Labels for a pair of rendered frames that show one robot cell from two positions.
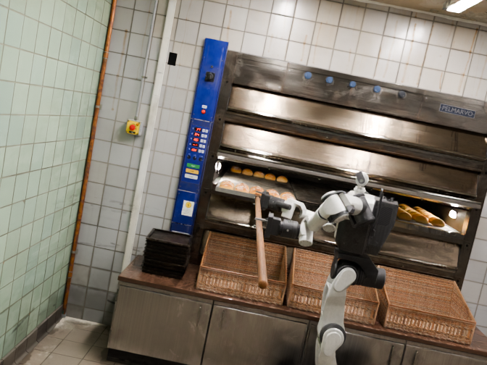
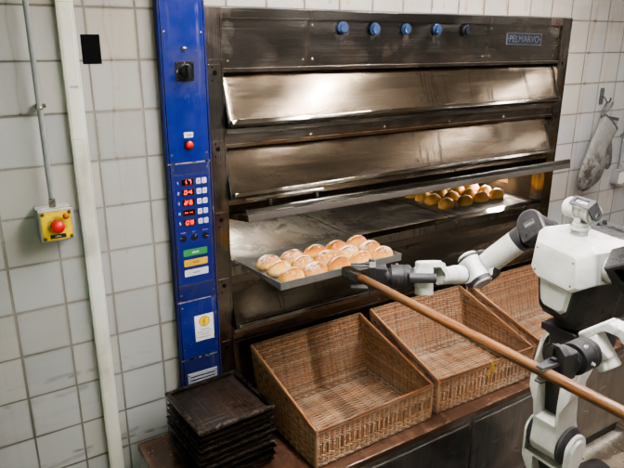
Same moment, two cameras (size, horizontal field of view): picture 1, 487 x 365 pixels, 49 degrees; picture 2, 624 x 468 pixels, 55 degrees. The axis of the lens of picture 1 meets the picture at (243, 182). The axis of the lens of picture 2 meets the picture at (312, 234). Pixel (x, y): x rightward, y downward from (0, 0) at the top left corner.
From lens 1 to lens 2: 2.11 m
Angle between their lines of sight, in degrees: 34
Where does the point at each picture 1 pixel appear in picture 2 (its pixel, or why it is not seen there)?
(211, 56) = (177, 26)
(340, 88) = (389, 40)
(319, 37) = not seen: outside the picture
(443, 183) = (519, 146)
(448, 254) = not seen: hidden behind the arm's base
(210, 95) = (194, 110)
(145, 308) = not seen: outside the picture
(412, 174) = (487, 146)
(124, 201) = (76, 369)
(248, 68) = (244, 36)
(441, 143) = (514, 91)
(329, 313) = (563, 419)
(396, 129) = (464, 87)
